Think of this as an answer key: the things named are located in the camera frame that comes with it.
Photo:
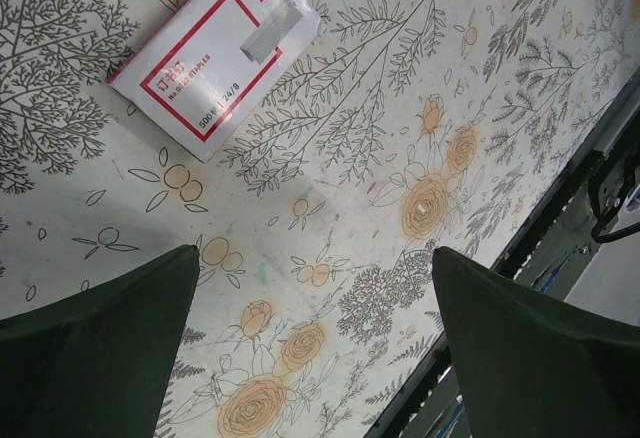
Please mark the red staple box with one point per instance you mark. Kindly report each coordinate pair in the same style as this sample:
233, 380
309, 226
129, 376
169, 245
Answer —
204, 71

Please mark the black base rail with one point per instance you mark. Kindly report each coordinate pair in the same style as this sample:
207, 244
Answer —
556, 243

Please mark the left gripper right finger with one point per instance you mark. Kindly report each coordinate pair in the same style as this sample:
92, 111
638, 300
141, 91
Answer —
529, 365

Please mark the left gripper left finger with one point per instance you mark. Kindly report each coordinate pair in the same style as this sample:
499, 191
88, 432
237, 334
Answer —
97, 364

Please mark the floral table mat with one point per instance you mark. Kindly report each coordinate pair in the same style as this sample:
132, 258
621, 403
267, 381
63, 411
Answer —
406, 125

